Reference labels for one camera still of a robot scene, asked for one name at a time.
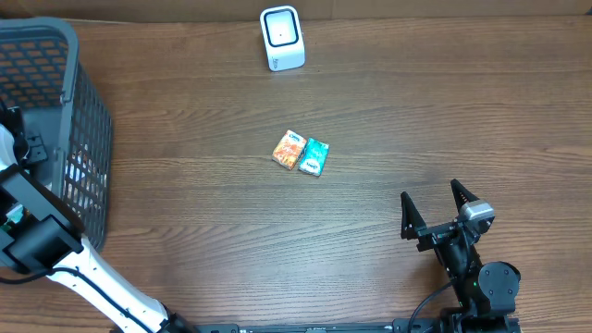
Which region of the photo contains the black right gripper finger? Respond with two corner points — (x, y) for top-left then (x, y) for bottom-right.
(401, 191), (426, 231)
(450, 179), (479, 212)

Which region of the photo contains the teal tissue pack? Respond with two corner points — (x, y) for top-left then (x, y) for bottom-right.
(299, 138), (329, 177)

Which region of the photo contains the orange tissue pack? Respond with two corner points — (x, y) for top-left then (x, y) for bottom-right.
(272, 129), (307, 170)

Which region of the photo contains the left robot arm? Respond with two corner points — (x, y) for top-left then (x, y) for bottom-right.
(1, 105), (195, 332)

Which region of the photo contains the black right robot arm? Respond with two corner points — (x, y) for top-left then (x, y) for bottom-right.
(392, 179), (521, 333)

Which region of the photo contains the white barcode scanner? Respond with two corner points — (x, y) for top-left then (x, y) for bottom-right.
(260, 5), (306, 72)

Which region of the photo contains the grey plastic shopping basket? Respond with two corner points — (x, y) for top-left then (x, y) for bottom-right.
(1, 18), (114, 251)

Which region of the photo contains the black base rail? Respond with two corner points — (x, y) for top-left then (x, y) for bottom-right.
(195, 318), (522, 333)

